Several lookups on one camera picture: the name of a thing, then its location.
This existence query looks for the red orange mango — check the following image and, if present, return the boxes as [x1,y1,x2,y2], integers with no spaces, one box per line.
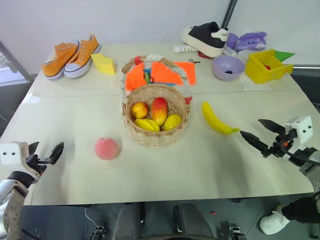
[150,97,169,126]

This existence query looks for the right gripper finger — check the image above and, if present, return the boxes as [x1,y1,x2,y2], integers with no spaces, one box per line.
[239,130,273,155]
[257,118,286,135]

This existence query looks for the purple plastic bowl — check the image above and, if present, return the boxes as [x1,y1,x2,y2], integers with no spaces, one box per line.
[212,55,245,82]

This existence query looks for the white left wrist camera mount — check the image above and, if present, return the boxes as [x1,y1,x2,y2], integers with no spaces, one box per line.
[0,141,41,181]

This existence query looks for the pink peach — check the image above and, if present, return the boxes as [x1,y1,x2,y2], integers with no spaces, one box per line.
[94,136,123,161]

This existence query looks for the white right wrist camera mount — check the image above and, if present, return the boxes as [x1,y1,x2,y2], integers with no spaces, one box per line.
[284,115,314,146]

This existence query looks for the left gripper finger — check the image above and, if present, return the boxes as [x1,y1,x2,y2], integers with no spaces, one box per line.
[28,141,41,154]
[47,141,65,165]

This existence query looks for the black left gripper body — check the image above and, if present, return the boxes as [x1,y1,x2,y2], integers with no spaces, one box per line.
[24,153,51,180]

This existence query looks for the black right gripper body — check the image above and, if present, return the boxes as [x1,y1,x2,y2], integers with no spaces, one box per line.
[261,133,298,159]

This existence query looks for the person's dark trouser leg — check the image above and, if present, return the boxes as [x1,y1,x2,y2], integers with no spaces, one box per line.
[281,191,320,225]

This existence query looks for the black and white sneaker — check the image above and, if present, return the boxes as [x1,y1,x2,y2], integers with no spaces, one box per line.
[180,21,230,59]

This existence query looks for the grey metal frame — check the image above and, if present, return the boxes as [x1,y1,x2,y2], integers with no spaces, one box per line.
[0,39,35,81]

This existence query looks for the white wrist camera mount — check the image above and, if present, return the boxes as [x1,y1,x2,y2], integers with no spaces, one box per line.
[284,115,314,146]
[0,141,41,181]

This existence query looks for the orange cloth pieces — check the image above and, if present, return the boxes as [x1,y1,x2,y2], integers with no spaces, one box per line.
[150,61,184,86]

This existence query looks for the yellow banana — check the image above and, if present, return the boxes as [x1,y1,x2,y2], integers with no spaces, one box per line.
[201,100,241,136]

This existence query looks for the purple plush toy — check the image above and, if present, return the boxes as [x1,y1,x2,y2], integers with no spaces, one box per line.
[225,30,269,53]

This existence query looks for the small round wicker basket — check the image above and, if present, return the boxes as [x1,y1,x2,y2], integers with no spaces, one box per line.
[121,83,189,149]

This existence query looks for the orange canvas sneaker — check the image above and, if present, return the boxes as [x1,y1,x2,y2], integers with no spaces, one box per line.
[40,42,81,82]
[63,32,103,79]

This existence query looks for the orange paper piece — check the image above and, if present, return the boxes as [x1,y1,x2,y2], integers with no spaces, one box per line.
[174,61,197,86]
[124,62,149,92]

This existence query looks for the yellow plastic bin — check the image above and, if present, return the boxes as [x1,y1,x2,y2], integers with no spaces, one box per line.
[244,49,294,84]

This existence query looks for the yellow lemon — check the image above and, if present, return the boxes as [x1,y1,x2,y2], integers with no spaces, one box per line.
[163,113,183,132]

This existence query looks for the large wicker basket with handle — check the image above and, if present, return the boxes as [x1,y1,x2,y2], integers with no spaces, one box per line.
[119,54,195,106]

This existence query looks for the yellow sponge block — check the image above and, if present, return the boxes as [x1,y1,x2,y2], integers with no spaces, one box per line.
[90,52,117,76]

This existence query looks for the green triangular flag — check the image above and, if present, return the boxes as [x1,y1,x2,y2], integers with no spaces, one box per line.
[274,49,297,63]

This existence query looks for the red yellow apple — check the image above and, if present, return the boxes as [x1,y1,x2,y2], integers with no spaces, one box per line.
[130,101,150,119]

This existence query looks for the person's white shoe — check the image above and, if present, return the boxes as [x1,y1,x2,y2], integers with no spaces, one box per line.
[259,204,291,236]

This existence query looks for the white floor cable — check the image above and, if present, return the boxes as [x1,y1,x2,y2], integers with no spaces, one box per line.
[84,206,101,227]

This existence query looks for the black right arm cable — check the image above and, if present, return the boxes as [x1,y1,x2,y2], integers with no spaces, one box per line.
[280,141,320,166]

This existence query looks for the white tube with lettering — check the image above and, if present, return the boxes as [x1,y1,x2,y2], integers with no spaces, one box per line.
[172,44,199,54]

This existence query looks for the black metal stand pole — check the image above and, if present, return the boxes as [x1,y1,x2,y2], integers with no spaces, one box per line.
[220,0,239,30]

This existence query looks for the yellow starfruit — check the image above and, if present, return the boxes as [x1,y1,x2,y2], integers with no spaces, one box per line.
[134,118,161,133]

